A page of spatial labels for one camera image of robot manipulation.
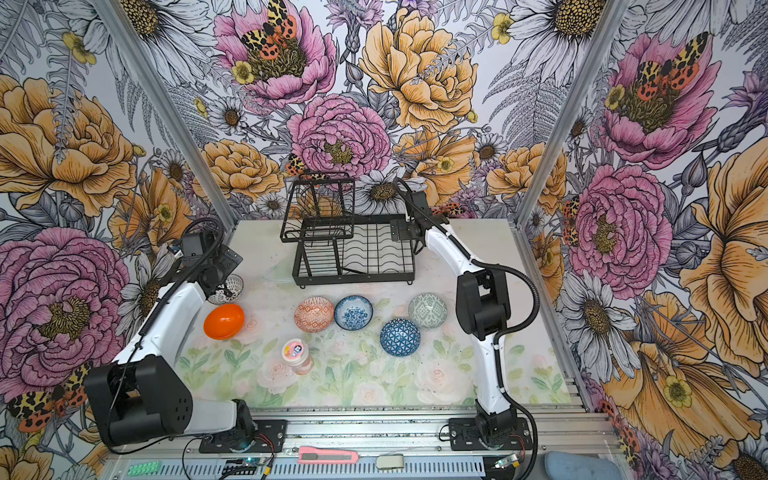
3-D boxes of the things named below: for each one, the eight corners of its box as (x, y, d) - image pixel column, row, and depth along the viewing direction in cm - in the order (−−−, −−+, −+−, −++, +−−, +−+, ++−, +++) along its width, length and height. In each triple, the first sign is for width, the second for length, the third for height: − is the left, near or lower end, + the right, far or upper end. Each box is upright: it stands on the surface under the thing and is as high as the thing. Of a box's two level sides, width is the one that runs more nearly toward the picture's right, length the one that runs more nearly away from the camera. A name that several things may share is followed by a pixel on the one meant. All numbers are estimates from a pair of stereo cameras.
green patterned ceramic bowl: (427, 335, 93) (429, 329, 89) (405, 312, 98) (405, 305, 94) (450, 315, 97) (452, 308, 94) (427, 294, 102) (429, 287, 99)
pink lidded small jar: (290, 375, 86) (279, 361, 77) (295, 354, 90) (285, 338, 81) (312, 375, 86) (303, 361, 77) (315, 354, 90) (307, 338, 81)
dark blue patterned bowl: (376, 342, 92) (376, 335, 88) (397, 319, 97) (398, 311, 93) (403, 364, 88) (403, 357, 84) (423, 338, 93) (425, 332, 89)
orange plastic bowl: (206, 342, 92) (197, 334, 88) (218, 313, 98) (210, 304, 94) (241, 342, 92) (234, 335, 88) (251, 313, 98) (245, 304, 94)
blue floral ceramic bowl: (334, 330, 94) (332, 324, 90) (338, 302, 100) (336, 295, 97) (372, 330, 94) (372, 324, 91) (373, 302, 100) (373, 295, 97)
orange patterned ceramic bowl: (294, 332, 94) (290, 325, 90) (301, 303, 100) (297, 296, 97) (331, 332, 94) (329, 325, 90) (335, 304, 101) (333, 296, 97)
